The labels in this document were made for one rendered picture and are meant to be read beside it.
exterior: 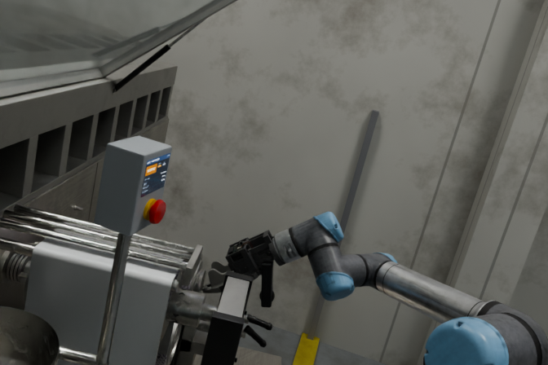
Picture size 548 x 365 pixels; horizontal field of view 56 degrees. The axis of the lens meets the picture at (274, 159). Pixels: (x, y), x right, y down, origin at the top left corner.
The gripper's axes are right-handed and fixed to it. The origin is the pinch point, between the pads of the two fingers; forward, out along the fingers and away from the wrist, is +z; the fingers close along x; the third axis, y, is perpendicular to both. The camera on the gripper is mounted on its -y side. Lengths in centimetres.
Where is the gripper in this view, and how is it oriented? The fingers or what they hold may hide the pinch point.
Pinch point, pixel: (209, 289)
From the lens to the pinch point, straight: 131.3
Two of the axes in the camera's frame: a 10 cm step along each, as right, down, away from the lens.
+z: -8.9, 4.3, 1.5
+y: -4.5, -8.8, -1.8
